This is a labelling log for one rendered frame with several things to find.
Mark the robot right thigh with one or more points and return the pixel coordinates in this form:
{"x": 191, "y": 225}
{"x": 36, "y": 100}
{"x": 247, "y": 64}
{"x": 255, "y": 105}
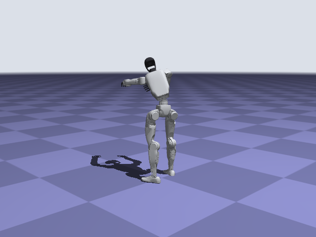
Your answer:
{"x": 169, "y": 128}

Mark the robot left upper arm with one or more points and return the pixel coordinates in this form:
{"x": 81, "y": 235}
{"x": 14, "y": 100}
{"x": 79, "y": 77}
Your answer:
{"x": 138, "y": 81}

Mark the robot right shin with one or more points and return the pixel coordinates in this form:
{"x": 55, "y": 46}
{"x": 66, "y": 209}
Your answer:
{"x": 171, "y": 152}

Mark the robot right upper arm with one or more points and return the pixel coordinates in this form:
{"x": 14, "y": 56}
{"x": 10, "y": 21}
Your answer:
{"x": 168, "y": 74}

